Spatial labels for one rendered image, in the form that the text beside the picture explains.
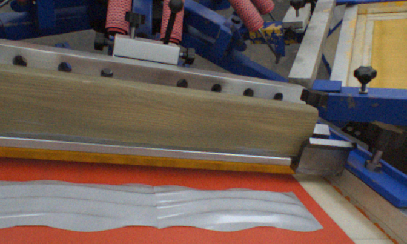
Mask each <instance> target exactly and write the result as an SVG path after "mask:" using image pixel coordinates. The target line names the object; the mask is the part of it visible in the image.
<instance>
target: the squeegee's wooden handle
mask: <svg viewBox="0 0 407 244"><path fill-rule="evenodd" d="M317 118H318V111H317V109H316V108H314V107H312V106H310V105H309V104H301V103H295V102H286V101H277V100H272V99H262V98H256V97H247V96H238V95H233V94H228V93H218V92H213V91H204V90H195V89H190V88H181V87H171V86H165V85H156V84H152V83H146V82H136V81H127V80H122V79H113V78H107V77H98V76H89V75H84V74H79V73H69V72H64V71H54V70H45V69H40V68H30V67H21V66H16V65H11V64H2V63H0V132H8V133H24V134H33V135H40V136H57V137H73V138H81V139H97V140H113V141H123V142H138V143H154V144H163V145H171V146H179V147H195V148H212V149H220V150H236V151H252V152H261V153H277V154H285V155H288V156H289V157H290V158H292V162H295V161H296V159H297V156H298V153H299V151H300V147H301V145H302V142H303V141H305V140H307V139H308V138H312V137H313V132H314V129H315V126H316V122H317Z"/></svg>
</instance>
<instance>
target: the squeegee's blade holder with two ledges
mask: <svg viewBox="0 0 407 244"><path fill-rule="evenodd" d="M0 147H14V148H32V149H43V150H62V151H80V152H91V153H109V154H119V155H128V156H147V157H166V158H176V159H195V160H213V161H224V162H243V163H261V164H271V165H281V166H290V165H291V161H292V158H290V157H289V156H288V155H285V154H277V153H261V152H252V151H236V150H220V149H212V148H195V147H179V146H171V145H163V144H154V143H138V142H123V141H113V140H97V139H81V138H73V137H57V136H40V135H33V134H24V133H8V132H0Z"/></svg>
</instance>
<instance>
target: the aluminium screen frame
mask: <svg viewBox="0 0 407 244"><path fill-rule="evenodd" d="M320 176H321V177H322V178H323V179H325V180H326V181H327V182H328V183H329V184H330V185H331V186H332V187H333V188H334V189H335V190H336V191H338V192H339V193H340V194H341V195H342V196H343V197H344V198H345V199H346V200H347V201H349V202H350V203H351V204H352V205H353V206H354V207H355V208H356V209H357V210H359V211H360V212H361V213H362V214H363V215H364V216H365V217H366V218H367V219H369V220H370V221H371V222H372V224H374V225H375V226H376V227H378V229H379V230H381V231H382V232H383V233H384V235H385V236H387V237H389V238H390V239H391V240H392V241H393V243H395V244H407V208H399V207H396V206H395V205H393V204H392V203H391V202H390V201H389V200H388V199H386V198H384V197H383V196H382V195H381V194H380V193H379V192H377V191H376V190H374V189H373V188H371V187H370V186H369V185H367V183H365V182H364V181H363V180H362V179H360V178H359V177H357V176H355V175H354V173H352V172H351V171H350V170H348V169H346V168H344V170H343V173H342V176H323V175H320Z"/></svg>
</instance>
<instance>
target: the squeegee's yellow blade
mask: <svg viewBox="0 0 407 244"><path fill-rule="evenodd" d="M0 149H1V150H21V151H40V152H51V153H70V154H81V155H91V156H109V157H129V158H139V159H159V160H178V161H189V162H208V163H227V164H237V165H248V166H258V167H278V168H290V167H289V166H281V165H271V164H261V163H243V162H224V161H213V160H195V159H176V158H166V157H147V156H128V155H119V154H109V153H91V152H80V151H62V150H43V149H32V148H14V147H0Z"/></svg>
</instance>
